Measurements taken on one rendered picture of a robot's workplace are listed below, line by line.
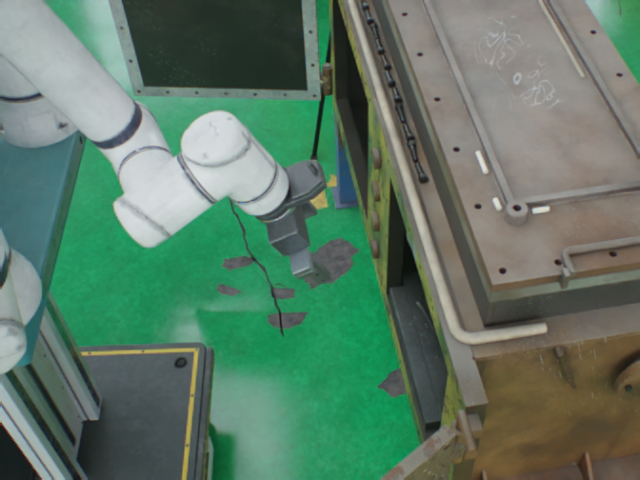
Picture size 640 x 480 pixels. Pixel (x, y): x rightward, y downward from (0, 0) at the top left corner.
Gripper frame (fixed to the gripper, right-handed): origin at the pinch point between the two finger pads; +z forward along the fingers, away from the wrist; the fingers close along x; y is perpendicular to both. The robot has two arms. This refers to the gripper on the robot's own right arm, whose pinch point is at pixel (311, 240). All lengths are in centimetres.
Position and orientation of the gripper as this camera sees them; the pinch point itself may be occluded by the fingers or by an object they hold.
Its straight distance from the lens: 138.3
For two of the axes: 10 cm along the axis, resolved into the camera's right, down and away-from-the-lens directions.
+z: 4.0, 4.5, 8.0
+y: -9.0, 3.7, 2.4
